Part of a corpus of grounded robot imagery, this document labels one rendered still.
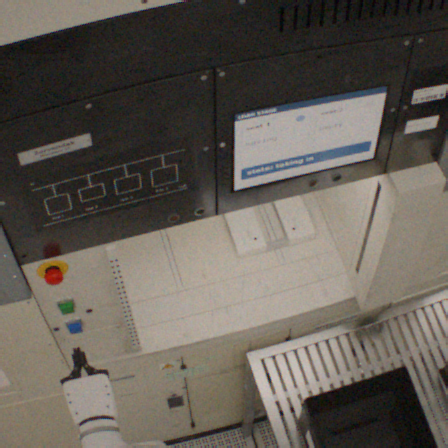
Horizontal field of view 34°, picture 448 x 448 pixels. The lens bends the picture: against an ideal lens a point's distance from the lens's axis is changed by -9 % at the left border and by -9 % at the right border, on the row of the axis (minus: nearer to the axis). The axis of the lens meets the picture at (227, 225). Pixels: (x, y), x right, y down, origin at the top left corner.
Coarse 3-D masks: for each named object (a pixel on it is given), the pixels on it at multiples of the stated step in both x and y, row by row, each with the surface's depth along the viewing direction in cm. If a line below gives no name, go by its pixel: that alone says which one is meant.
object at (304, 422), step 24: (360, 384) 180; (384, 384) 187; (408, 384) 180; (312, 408) 185; (336, 408) 191; (360, 408) 191; (384, 408) 191; (408, 408) 183; (312, 432) 173; (336, 432) 185; (360, 432) 187; (384, 432) 187; (408, 432) 187; (432, 432) 170
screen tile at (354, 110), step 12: (336, 108) 131; (348, 108) 132; (360, 108) 133; (372, 108) 134; (324, 120) 133; (336, 120) 134; (360, 120) 136; (372, 120) 137; (324, 132) 136; (336, 132) 137; (348, 132) 138; (360, 132) 139; (372, 132) 140; (324, 144) 139
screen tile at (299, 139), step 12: (264, 120) 128; (276, 120) 129; (288, 120) 130; (252, 132) 130; (264, 132) 131; (276, 132) 132; (300, 132) 134; (264, 144) 134; (276, 144) 135; (288, 144) 136; (300, 144) 137; (252, 156) 136; (264, 156) 137; (276, 156) 138
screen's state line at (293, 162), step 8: (360, 144) 142; (368, 144) 143; (312, 152) 140; (320, 152) 141; (328, 152) 141; (336, 152) 142; (344, 152) 143; (352, 152) 143; (360, 152) 144; (280, 160) 139; (288, 160) 140; (296, 160) 141; (304, 160) 141; (312, 160) 142; (320, 160) 143; (248, 168) 138; (256, 168) 139; (264, 168) 140; (272, 168) 140; (280, 168) 141; (288, 168) 142; (248, 176) 140; (256, 176) 141
